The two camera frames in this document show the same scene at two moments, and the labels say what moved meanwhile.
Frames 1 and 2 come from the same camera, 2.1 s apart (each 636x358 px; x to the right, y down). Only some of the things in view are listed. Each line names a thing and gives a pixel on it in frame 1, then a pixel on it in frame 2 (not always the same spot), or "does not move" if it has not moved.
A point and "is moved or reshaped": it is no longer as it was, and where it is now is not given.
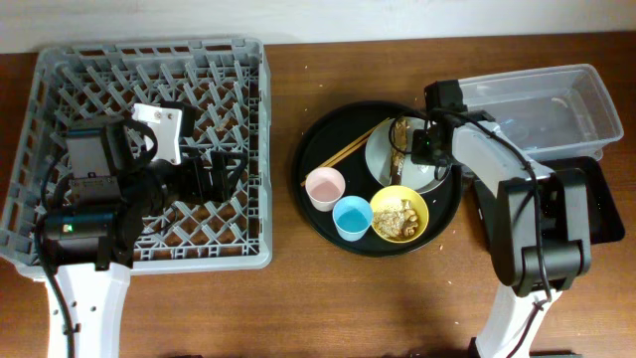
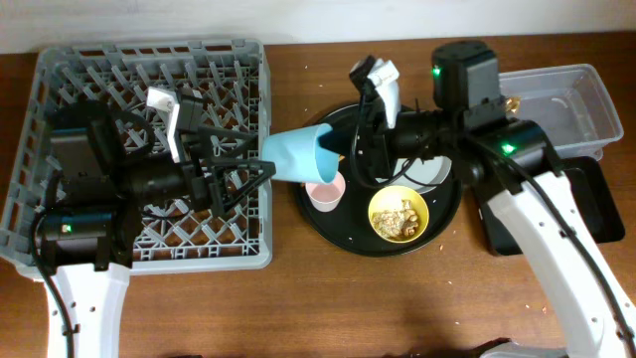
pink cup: [325, 186] does not move
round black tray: [376, 179] does not move
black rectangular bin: [605, 222] does not move
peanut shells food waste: [398, 221] does not move
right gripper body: [423, 151] -> [386, 146]
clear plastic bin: [559, 115] does not move
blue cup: [353, 216] -> [298, 156]
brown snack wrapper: [400, 129] is moved or reshaped
